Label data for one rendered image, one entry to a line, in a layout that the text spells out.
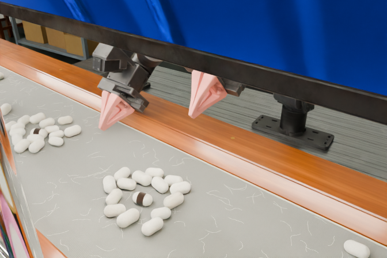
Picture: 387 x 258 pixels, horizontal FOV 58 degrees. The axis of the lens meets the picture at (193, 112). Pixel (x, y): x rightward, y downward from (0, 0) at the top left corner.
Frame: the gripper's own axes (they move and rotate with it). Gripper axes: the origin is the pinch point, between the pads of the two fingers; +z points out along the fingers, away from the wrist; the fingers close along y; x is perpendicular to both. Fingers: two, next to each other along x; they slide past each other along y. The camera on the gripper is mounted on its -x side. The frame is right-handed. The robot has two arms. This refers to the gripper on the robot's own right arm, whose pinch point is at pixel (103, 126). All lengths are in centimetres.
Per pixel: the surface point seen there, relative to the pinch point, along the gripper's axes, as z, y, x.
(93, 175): 9.1, 8.3, -3.5
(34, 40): -58, -290, 129
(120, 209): 10.8, 20.4, -7.0
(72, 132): 4.1, -5.7, -1.1
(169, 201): 6.1, 25.1, -3.4
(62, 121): 3.1, -11.9, -0.2
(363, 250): -1, 51, 3
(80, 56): -59, -215, 133
